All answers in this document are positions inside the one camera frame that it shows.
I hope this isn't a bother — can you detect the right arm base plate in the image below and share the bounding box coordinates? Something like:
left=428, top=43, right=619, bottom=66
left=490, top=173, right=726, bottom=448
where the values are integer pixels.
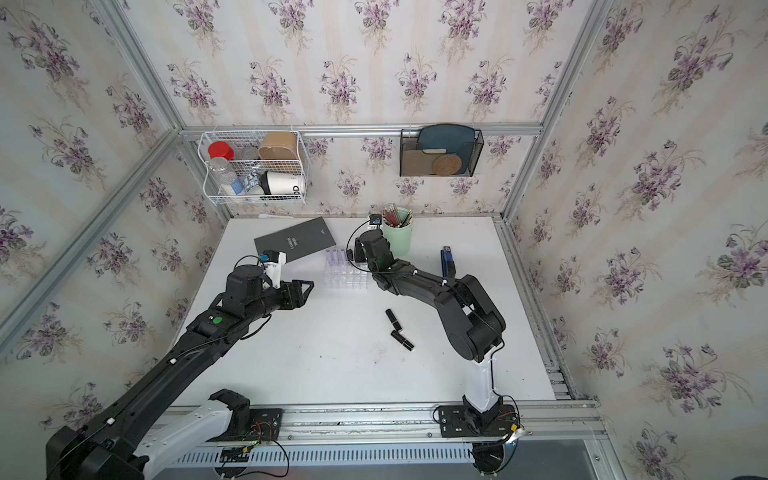
left=433, top=404, right=520, bottom=439

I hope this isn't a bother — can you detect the black mesh wall holder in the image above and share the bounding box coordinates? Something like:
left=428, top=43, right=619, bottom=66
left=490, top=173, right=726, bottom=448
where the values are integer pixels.
left=399, top=127, right=485, bottom=177

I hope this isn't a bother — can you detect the brown cardboard box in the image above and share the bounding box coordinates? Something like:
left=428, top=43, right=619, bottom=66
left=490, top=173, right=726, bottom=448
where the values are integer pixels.
left=258, top=131, right=300, bottom=161

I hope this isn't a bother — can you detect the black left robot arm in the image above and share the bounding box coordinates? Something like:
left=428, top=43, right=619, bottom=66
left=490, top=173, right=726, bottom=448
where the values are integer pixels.
left=45, top=264, right=315, bottom=479

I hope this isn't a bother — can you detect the round cork coaster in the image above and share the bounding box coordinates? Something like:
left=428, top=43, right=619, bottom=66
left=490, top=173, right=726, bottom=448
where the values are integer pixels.
left=431, top=154, right=463, bottom=176

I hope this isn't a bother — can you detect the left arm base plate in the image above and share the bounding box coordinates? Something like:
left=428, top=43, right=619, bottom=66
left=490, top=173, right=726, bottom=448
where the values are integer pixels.
left=208, top=408, right=284, bottom=442

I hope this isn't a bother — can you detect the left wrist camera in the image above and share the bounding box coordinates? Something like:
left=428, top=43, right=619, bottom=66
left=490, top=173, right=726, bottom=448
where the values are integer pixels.
left=260, top=249, right=287, bottom=288

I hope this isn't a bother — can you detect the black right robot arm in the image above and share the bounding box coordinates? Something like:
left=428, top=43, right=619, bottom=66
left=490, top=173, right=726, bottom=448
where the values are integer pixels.
left=355, top=229, right=506, bottom=430

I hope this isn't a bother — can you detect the dark grey book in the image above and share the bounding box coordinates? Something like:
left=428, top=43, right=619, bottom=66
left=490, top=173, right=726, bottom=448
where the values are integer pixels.
left=254, top=217, right=336, bottom=263

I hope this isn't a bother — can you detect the clear acrylic lipstick organizer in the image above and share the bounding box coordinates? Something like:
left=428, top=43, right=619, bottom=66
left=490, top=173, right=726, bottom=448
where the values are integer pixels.
left=324, top=260, right=368, bottom=290

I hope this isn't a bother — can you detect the white wire basket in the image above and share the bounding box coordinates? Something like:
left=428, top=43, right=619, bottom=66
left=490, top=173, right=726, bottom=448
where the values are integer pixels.
left=197, top=129, right=310, bottom=205

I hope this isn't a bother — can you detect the green pen cup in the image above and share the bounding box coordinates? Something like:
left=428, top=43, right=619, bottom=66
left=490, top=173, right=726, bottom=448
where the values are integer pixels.
left=382, top=204, right=413, bottom=258

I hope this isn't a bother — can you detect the white black cylinder device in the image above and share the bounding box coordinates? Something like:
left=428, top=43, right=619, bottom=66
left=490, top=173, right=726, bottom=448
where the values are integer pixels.
left=260, top=171, right=306, bottom=196

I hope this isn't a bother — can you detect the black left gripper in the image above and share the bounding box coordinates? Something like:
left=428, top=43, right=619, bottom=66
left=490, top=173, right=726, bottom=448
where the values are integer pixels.
left=244, top=280, right=318, bottom=326

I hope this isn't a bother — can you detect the red lid jar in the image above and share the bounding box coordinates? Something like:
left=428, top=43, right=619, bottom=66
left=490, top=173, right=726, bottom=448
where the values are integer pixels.
left=207, top=141, right=235, bottom=161

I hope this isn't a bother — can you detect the clear plastic bottle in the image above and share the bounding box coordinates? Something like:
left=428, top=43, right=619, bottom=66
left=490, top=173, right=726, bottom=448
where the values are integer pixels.
left=209, top=157, right=244, bottom=196

